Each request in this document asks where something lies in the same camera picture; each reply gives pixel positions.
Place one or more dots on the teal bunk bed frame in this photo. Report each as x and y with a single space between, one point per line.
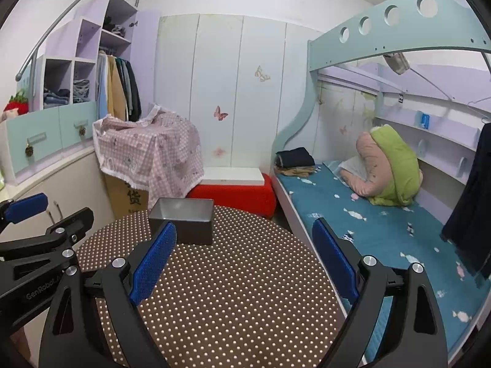
383 42

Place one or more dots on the red strawberry plush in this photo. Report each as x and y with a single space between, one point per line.
16 104

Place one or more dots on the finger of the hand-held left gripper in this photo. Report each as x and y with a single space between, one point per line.
73 224
28 207

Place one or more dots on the folded tan cloth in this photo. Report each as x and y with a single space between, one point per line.
299 171

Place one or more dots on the white board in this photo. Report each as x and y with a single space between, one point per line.
234 176

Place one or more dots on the white cabinet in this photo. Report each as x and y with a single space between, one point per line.
57 184

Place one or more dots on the folded blue jeans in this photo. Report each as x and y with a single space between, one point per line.
56 97

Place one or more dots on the dark hanging garment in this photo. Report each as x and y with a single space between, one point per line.
472 207

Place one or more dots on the small blue holder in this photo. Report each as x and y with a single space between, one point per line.
424 119

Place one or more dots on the row of hanging clothes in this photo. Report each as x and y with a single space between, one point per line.
119 88

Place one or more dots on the pink checkered cloth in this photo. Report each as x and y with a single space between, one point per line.
153 149

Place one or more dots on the grey metal railing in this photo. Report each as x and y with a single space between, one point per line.
69 11

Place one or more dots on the folded dark clothes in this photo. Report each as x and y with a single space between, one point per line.
294 158

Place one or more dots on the cardboard box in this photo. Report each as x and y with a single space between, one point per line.
128 197

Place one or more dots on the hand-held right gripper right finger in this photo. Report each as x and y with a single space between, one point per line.
333 264

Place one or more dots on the green pillow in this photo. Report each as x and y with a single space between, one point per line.
399 165

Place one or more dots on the white pillow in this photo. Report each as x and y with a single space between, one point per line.
351 166

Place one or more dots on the purple shelf unit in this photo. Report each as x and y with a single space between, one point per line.
88 42

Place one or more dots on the pale butterfly sticker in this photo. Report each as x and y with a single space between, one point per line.
262 74

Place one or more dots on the white wall shelf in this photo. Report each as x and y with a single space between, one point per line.
441 149

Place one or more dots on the brown polka dot tablecloth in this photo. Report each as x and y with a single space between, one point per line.
238 295

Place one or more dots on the teal printed bed sheet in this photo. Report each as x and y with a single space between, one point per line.
383 237

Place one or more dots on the folded grey clothes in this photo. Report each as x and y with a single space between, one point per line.
115 27

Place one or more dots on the teal drawer unit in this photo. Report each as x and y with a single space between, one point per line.
50 134

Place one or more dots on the grey hanging bag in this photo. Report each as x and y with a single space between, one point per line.
397 63

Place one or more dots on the pink butterfly sticker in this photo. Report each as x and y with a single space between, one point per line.
220 113

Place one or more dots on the pink pillow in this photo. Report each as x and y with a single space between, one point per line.
366 161

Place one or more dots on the red stool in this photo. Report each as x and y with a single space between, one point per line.
234 199

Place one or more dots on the dark storage box grey interior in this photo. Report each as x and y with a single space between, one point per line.
180 226

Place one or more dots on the white wardrobe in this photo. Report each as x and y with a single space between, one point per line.
245 103

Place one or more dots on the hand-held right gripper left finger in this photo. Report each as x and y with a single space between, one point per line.
153 264

